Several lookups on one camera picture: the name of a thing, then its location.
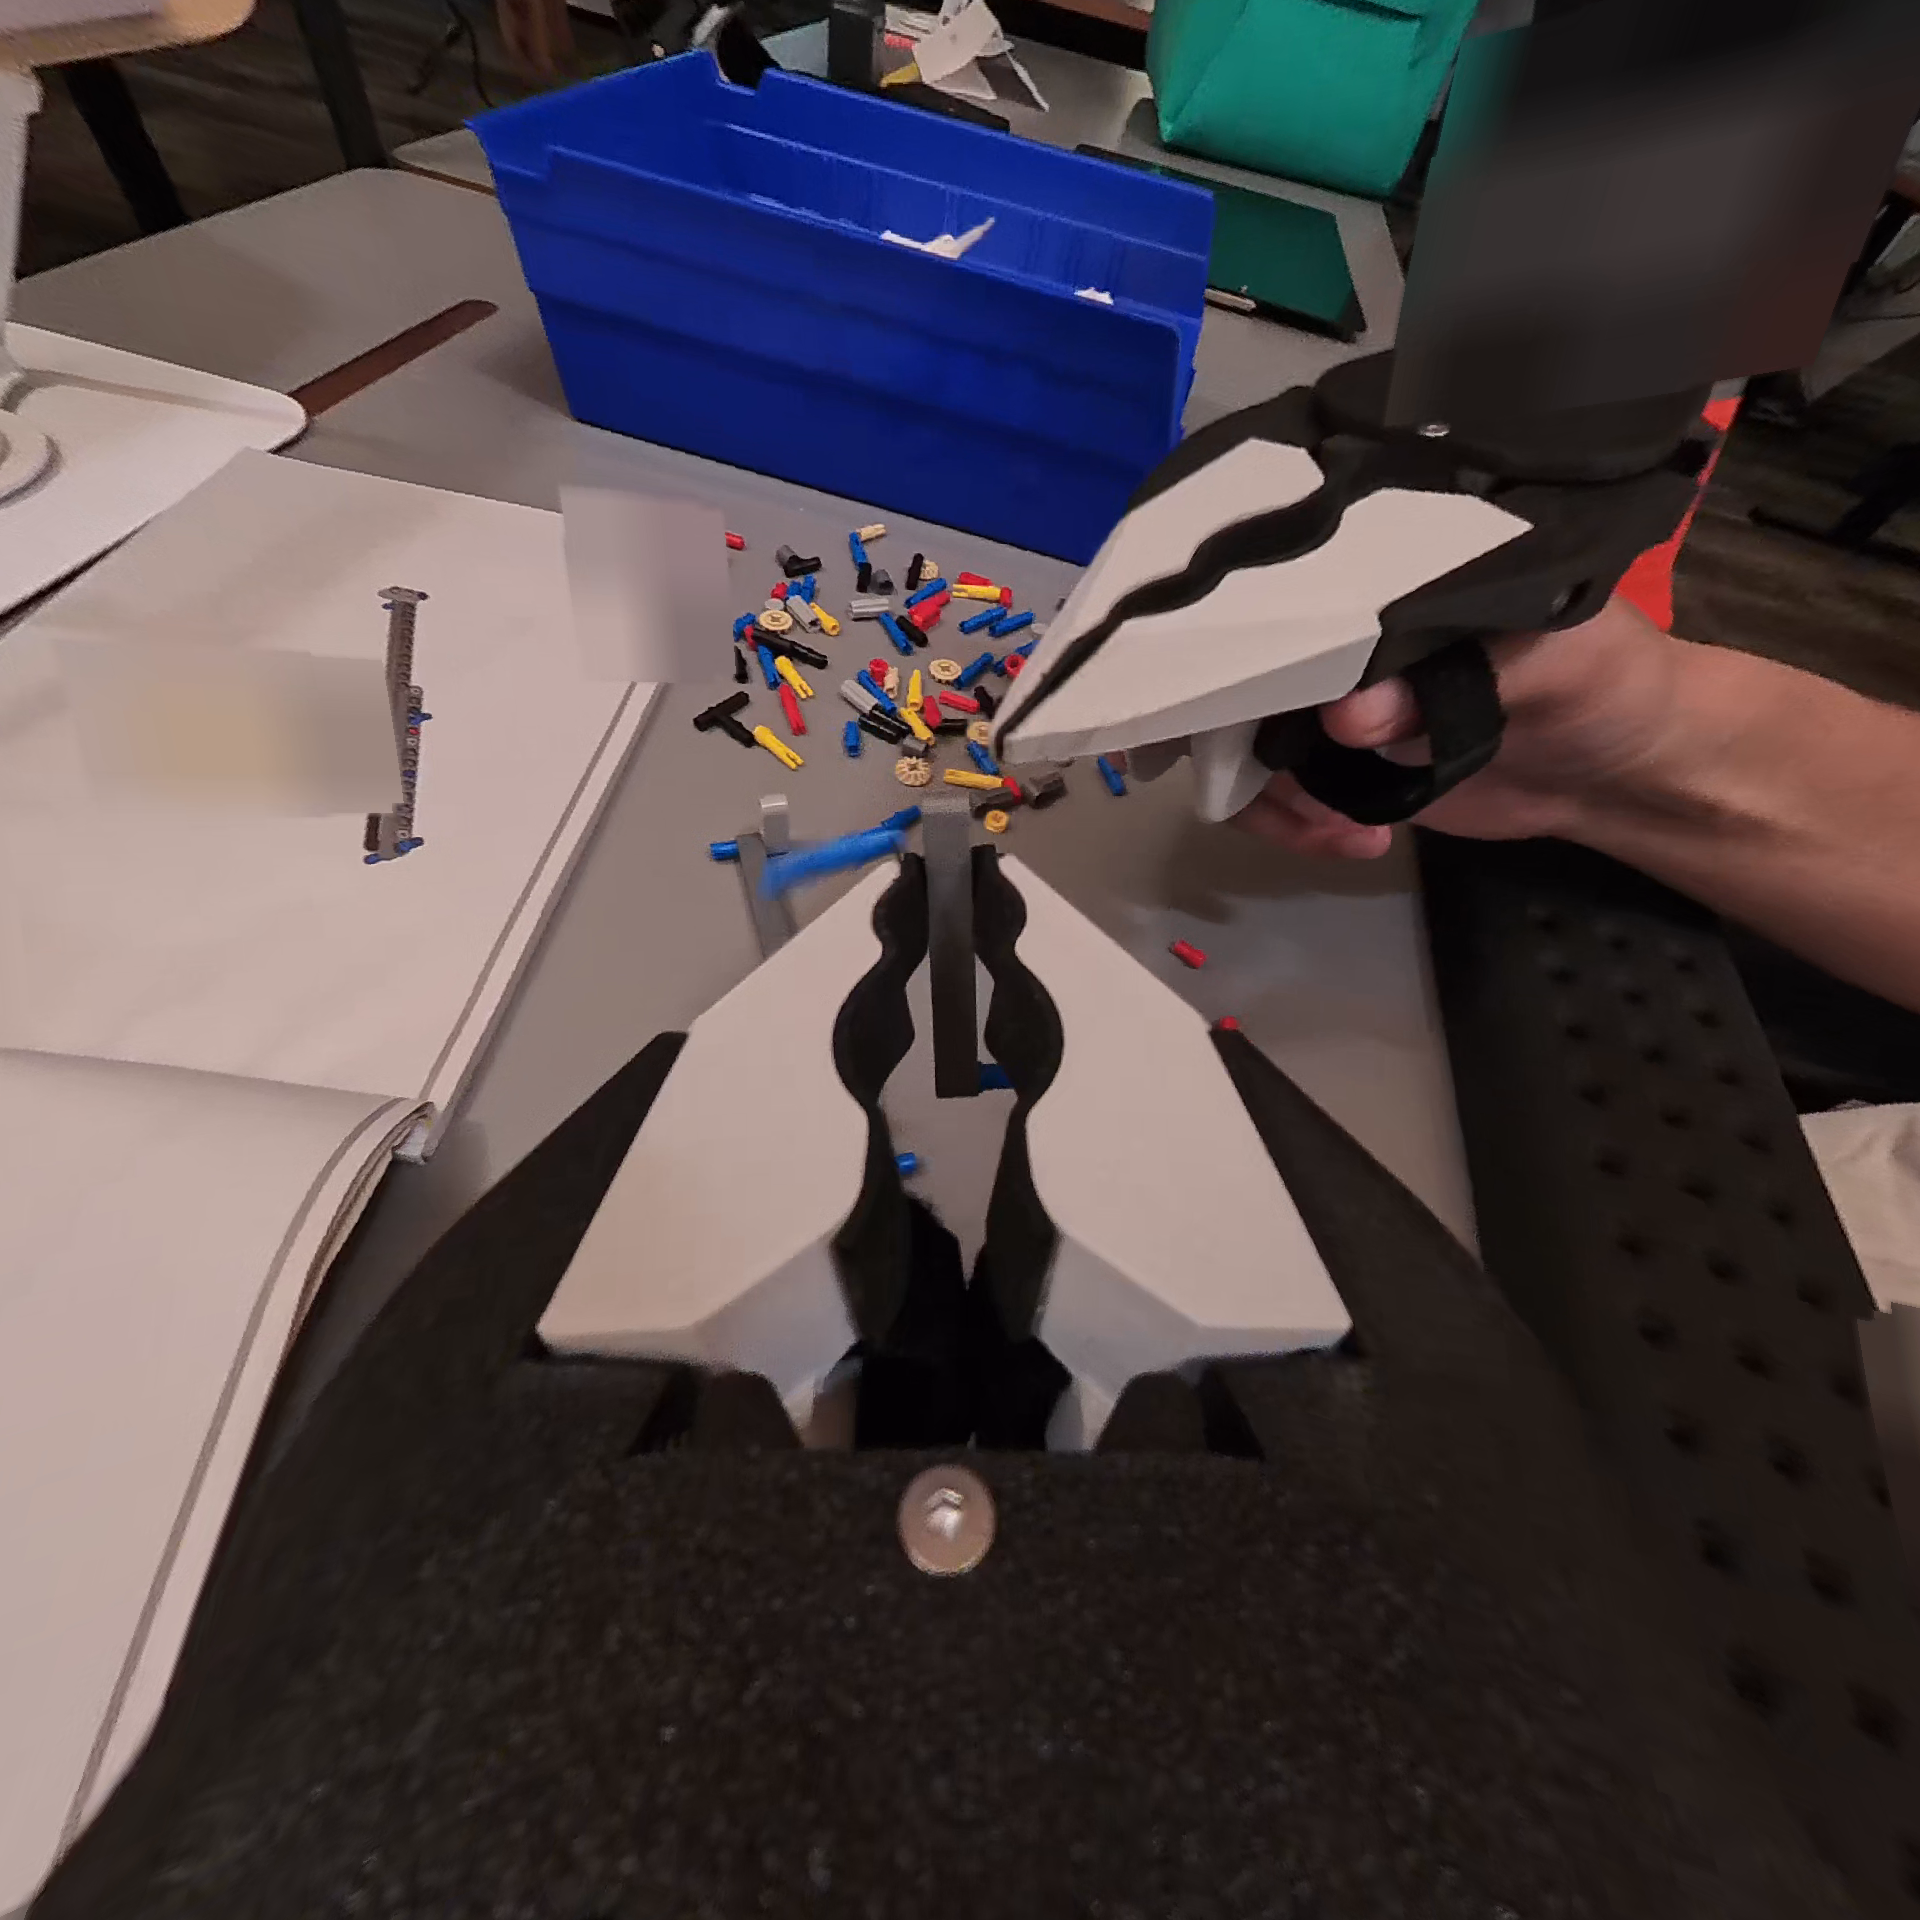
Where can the white instruction booklet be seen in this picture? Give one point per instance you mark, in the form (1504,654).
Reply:
(224,974)

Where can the pile of colourful connector pins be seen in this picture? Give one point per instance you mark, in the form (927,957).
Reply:
(914,774)

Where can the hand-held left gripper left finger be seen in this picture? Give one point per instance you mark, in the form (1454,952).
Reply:
(705,1185)

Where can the black perforated panel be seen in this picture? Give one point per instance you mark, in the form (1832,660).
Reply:
(1651,1349)

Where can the blue plastic bin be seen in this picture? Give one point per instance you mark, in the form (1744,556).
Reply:
(839,375)

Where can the teal carry case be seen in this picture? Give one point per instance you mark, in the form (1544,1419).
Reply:
(1306,91)

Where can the white wooden document stand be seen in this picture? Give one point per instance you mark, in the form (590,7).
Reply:
(150,435)

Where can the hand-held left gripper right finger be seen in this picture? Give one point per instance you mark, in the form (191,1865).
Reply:
(1200,1185)

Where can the long black toy beam assembly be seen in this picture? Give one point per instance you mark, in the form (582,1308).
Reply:
(960,960)

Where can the white paper scrap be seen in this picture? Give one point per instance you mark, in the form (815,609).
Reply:
(938,241)

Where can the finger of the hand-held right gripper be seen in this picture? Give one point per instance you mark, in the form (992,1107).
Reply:
(1215,504)
(1276,629)

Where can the person's right forearm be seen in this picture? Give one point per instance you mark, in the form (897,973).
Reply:
(1800,811)

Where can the person's right hand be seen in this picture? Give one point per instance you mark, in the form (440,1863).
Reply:
(1588,721)

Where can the orange striped traffic cone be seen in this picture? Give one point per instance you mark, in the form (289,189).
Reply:
(1651,580)

